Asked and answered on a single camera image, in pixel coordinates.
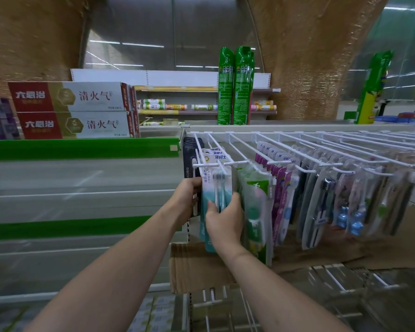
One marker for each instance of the pink label toothbrush pack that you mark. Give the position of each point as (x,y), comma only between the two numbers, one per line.
(283,197)

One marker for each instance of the oval twin black toothbrush pack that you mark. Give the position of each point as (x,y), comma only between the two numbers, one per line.
(316,210)

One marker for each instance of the green yellow spray can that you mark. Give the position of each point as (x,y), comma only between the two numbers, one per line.
(371,89)

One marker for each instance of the red white toothpaste box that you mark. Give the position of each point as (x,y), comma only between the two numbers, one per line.
(132,97)
(137,123)
(97,125)
(90,96)

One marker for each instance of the person's left hand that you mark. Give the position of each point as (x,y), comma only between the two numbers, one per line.
(186,200)

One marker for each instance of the row of colourful wrap rolls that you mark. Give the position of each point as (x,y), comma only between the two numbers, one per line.
(159,106)

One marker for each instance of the beige twin toothbrush pack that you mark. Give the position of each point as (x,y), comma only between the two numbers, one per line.
(399,203)

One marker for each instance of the green label toothbrush pack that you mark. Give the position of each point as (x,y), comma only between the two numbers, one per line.
(259,210)
(242,183)

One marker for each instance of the person's right forearm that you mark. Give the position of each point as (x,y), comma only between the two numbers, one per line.
(283,293)

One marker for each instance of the person's left forearm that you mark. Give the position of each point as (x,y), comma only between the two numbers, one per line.
(107,283)

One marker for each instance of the woven brown column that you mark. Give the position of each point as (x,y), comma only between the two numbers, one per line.
(34,34)
(314,41)

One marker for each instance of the brown cardboard tray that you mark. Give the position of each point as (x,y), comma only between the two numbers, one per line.
(193,269)

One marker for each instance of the tall green spray can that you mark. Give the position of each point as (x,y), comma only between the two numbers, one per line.
(225,86)
(242,86)

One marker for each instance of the white shelf unit yellow strips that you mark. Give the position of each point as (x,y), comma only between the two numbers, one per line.
(180,78)

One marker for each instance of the person's right hand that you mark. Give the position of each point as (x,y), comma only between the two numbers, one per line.
(224,231)

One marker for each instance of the teal twin toothbrush pack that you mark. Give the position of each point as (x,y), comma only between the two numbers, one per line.
(216,179)

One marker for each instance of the kids toothbrush pack blue toy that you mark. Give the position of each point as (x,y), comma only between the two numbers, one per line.
(352,203)

